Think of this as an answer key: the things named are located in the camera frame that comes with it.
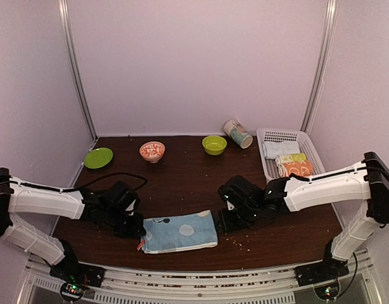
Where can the blue mickey dotted towel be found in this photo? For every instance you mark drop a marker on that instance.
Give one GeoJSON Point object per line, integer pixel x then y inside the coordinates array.
{"type": "Point", "coordinates": [179, 233]}

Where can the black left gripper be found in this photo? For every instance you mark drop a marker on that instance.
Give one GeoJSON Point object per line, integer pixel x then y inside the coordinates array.
{"type": "Point", "coordinates": [137, 228]}

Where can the light blue folded towel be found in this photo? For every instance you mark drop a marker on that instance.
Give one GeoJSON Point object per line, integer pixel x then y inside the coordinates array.
{"type": "Point", "coordinates": [273, 149]}

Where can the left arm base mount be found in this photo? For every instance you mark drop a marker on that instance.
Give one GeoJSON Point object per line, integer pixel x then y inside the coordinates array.
{"type": "Point", "coordinates": [70, 270]}

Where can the circuit board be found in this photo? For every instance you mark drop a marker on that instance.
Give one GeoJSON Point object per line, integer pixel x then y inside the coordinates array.
{"type": "Point", "coordinates": [327, 292]}
{"type": "Point", "coordinates": [72, 292]}

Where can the red patterned ceramic bowl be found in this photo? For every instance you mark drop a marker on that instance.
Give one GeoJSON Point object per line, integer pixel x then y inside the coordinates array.
{"type": "Point", "coordinates": [152, 151]}

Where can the white perforated plastic basket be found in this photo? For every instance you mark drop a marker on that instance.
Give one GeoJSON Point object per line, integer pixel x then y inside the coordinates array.
{"type": "Point", "coordinates": [279, 135]}

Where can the green plastic bowl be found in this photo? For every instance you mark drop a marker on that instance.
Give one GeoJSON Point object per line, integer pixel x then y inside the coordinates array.
{"type": "Point", "coordinates": [214, 145]}

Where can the orange bunny towel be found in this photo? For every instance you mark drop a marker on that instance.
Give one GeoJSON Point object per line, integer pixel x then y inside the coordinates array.
{"type": "Point", "coordinates": [300, 168]}

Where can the tall illustrated ceramic cup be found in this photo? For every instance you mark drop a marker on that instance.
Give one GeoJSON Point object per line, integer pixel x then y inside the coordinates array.
{"type": "Point", "coordinates": [238, 134]}

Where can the rolled green yellow towel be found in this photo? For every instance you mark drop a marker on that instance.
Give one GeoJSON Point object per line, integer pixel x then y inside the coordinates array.
{"type": "Point", "coordinates": [290, 158]}

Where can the left circuit board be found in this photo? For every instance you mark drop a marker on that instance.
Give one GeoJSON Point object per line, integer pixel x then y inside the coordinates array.
{"type": "Point", "coordinates": [72, 292]}

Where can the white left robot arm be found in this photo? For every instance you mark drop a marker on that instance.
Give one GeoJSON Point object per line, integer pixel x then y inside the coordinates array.
{"type": "Point", "coordinates": [19, 196]}

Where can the aluminium frame post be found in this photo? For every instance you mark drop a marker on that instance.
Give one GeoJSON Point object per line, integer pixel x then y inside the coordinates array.
{"type": "Point", "coordinates": [74, 66]}
{"type": "Point", "coordinates": [322, 63]}

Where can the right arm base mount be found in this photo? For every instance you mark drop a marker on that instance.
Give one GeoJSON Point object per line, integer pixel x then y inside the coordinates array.
{"type": "Point", "coordinates": [325, 270]}

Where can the green plastic plate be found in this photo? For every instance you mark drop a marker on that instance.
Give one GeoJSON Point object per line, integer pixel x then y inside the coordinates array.
{"type": "Point", "coordinates": [98, 158]}

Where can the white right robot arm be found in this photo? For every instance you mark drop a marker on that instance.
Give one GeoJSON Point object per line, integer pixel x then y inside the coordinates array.
{"type": "Point", "coordinates": [367, 180]}

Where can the left aluminium frame post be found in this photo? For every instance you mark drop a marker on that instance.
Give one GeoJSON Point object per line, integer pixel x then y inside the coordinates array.
{"type": "Point", "coordinates": [74, 66]}

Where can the right circuit board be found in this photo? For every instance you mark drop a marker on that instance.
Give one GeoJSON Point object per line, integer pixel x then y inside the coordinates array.
{"type": "Point", "coordinates": [327, 292]}

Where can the right aluminium frame post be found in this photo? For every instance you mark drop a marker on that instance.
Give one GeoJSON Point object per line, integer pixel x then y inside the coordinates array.
{"type": "Point", "coordinates": [322, 63]}

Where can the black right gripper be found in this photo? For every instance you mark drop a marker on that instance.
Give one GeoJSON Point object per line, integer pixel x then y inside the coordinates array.
{"type": "Point", "coordinates": [226, 224]}

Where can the front aluminium rail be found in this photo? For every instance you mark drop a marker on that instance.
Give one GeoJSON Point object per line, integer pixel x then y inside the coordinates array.
{"type": "Point", "coordinates": [266, 285]}

